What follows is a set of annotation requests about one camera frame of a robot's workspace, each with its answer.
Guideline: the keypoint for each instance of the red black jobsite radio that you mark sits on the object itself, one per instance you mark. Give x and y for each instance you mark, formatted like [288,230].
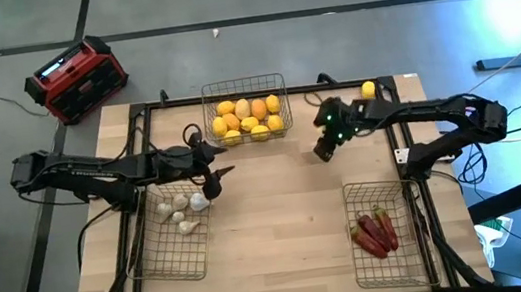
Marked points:
[76,79]

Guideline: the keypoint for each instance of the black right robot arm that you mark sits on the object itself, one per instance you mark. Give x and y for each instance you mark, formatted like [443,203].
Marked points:
[437,106]

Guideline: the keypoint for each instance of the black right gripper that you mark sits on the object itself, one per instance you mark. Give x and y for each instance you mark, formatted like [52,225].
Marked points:
[337,118]

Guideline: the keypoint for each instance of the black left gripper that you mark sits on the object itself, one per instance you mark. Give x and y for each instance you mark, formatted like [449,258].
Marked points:
[202,164]

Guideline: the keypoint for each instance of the black table foot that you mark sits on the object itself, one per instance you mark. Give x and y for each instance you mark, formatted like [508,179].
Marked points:
[506,62]

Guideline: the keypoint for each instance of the white green bag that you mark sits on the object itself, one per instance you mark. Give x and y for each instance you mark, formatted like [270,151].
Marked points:
[494,233]

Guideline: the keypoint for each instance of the small white garlic bulb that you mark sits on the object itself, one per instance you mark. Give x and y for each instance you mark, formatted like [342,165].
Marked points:
[177,216]

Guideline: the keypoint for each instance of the black metal table frame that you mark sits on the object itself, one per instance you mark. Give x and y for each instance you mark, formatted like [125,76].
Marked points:
[174,105]

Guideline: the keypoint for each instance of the white paper scrap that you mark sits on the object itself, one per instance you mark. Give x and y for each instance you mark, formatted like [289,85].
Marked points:
[215,33]

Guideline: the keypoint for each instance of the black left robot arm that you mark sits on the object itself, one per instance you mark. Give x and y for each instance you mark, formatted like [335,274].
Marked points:
[92,170]

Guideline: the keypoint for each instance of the black clamp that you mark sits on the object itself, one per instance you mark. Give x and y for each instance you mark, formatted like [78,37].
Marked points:
[326,78]
[163,97]

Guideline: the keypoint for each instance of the large white garlic bulb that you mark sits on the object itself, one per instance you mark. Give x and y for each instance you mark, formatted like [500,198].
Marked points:
[199,202]

